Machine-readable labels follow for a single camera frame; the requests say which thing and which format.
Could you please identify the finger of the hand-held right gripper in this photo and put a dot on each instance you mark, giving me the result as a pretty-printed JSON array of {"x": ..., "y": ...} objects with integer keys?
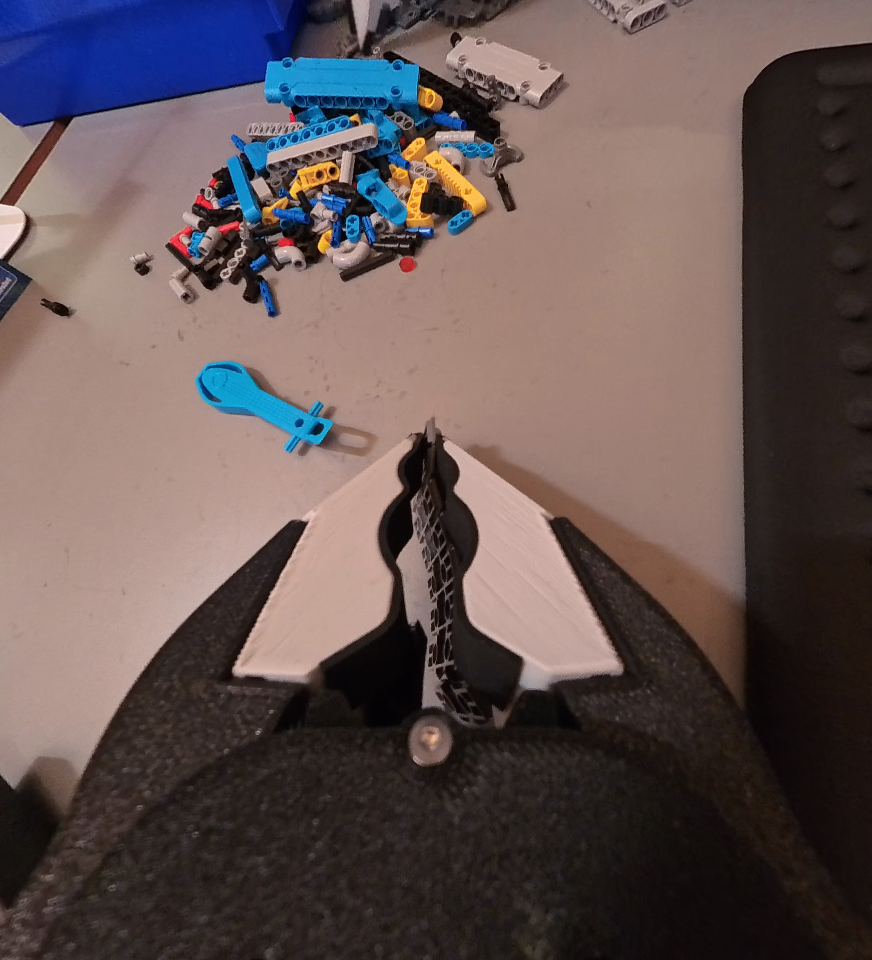
[{"x": 364, "y": 15}]

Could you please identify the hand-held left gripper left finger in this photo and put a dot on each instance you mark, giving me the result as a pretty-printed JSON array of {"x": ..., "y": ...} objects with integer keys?
[{"x": 323, "y": 600}]

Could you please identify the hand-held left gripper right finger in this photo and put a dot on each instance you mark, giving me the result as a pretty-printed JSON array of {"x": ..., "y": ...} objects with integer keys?
[{"x": 541, "y": 600}]

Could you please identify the pile of grey track links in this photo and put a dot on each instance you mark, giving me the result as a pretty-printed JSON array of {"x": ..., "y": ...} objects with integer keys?
[{"x": 421, "y": 11}]

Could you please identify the pile of plastic building pieces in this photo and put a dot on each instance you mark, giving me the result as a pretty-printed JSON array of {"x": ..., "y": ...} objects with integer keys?
[{"x": 331, "y": 187}]

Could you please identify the light grey technic panel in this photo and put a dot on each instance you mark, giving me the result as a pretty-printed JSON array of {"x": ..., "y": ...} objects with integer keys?
[{"x": 503, "y": 67}]

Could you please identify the blue plastic separator tool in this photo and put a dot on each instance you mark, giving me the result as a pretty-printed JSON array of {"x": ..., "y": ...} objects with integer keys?
[{"x": 256, "y": 401}]

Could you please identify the blue plastic tray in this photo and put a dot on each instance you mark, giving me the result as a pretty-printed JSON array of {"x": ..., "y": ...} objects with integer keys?
[{"x": 106, "y": 52}]

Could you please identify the black studded pad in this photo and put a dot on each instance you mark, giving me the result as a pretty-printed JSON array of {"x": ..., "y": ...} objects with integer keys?
[{"x": 833, "y": 450}]

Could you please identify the small grey connector piece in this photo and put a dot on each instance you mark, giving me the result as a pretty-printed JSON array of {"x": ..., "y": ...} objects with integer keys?
[{"x": 140, "y": 260}]

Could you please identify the small black pin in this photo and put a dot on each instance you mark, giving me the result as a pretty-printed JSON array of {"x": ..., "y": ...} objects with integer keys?
[{"x": 53, "y": 305}]

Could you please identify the grey rectangular beam frame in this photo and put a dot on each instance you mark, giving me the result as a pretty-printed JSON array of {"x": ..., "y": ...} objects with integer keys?
[{"x": 630, "y": 11}]

